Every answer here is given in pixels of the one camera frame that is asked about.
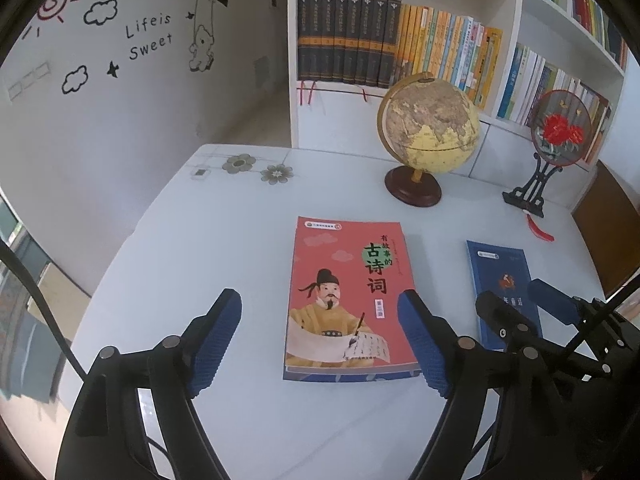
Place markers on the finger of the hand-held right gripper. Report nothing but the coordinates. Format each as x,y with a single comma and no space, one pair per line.
492,307
550,300

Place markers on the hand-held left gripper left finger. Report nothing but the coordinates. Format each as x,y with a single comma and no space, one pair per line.
215,340

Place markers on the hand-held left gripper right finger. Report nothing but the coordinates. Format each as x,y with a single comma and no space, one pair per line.
422,340

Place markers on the blue book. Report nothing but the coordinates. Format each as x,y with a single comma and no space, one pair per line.
350,376
495,265

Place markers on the coral red poet book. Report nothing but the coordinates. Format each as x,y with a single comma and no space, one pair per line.
340,270

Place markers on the row of orange yellow books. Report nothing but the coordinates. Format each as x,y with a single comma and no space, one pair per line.
450,45

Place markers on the row of mixed colour books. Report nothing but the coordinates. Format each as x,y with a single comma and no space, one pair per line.
590,15

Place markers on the row of dark grey books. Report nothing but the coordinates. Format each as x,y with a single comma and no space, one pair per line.
345,35

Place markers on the red tassel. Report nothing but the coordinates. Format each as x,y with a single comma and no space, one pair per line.
540,232

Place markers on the brown wooden panel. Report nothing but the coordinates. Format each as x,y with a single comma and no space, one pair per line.
605,230

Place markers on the round red flower fan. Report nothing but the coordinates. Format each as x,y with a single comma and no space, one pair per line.
562,127

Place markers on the yellow globe with brown base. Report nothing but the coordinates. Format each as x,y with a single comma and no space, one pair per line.
430,120

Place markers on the white bookshelf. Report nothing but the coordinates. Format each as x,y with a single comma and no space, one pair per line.
340,120

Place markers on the red ribbon bookmark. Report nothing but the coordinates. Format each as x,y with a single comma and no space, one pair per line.
364,94
312,91
301,92

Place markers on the black lettering wall decal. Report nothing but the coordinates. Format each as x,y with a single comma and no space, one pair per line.
150,35

